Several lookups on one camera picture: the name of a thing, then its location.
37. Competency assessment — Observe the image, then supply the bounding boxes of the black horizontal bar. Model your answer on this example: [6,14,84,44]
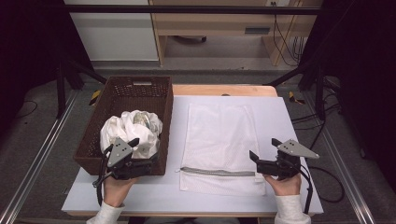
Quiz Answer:
[62,4,323,16]

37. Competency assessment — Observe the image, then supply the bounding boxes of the white cabinet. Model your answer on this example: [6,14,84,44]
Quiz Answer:
[64,0,160,62]

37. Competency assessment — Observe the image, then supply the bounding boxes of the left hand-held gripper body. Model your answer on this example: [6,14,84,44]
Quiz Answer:
[106,136,154,181]

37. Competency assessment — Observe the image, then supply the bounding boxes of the black curtain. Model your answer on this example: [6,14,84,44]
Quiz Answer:
[0,0,94,139]
[298,0,396,190]

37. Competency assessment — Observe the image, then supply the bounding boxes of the thin black floor cable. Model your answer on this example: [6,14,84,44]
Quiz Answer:
[15,100,39,119]

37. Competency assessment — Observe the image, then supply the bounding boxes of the black desk cables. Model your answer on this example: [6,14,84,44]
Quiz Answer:
[271,1,308,67]

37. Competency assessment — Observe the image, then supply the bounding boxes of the yellow black tape piece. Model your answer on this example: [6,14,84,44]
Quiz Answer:
[88,90,103,106]
[288,91,306,105]

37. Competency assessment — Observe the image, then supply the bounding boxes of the brown wicker basket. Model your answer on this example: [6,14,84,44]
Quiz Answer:
[73,76,175,176]

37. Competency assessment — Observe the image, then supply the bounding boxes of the white table board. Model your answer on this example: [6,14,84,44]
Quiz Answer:
[61,95,324,216]

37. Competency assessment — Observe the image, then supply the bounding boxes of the person's right hand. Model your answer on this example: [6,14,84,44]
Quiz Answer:
[262,172,303,197]

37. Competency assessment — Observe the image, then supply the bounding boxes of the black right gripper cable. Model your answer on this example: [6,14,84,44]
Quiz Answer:
[293,162,346,216]

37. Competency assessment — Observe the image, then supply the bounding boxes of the aluminium floor rail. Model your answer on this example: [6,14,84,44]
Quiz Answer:
[0,90,78,224]
[303,91,376,224]

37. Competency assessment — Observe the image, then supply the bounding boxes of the black floor cables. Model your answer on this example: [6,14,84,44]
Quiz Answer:
[290,77,344,150]

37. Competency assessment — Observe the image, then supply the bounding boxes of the person's left hand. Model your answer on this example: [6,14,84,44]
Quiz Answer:
[103,175,140,209]

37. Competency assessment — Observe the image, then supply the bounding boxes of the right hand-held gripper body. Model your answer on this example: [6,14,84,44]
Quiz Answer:
[256,138,320,181]

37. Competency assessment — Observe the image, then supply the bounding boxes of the white garment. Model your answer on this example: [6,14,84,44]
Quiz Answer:
[99,109,163,160]

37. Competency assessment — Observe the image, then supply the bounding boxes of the black metal stand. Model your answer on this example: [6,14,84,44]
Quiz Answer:
[55,59,108,119]
[264,62,328,121]

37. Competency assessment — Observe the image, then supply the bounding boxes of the white mesh laundry bag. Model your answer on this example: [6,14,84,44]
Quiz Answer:
[179,102,267,197]

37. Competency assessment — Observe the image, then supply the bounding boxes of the wooden table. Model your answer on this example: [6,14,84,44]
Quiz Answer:
[66,84,316,218]

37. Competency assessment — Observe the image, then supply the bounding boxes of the light wooden desk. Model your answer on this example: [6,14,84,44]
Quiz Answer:
[148,0,323,67]

